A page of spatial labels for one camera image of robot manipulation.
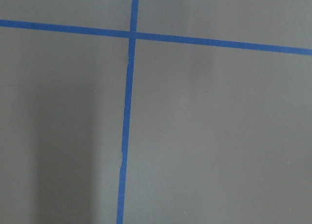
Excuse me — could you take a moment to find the blue tape line crosswise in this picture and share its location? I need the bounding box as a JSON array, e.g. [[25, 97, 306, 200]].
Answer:
[[0, 20, 312, 56]]

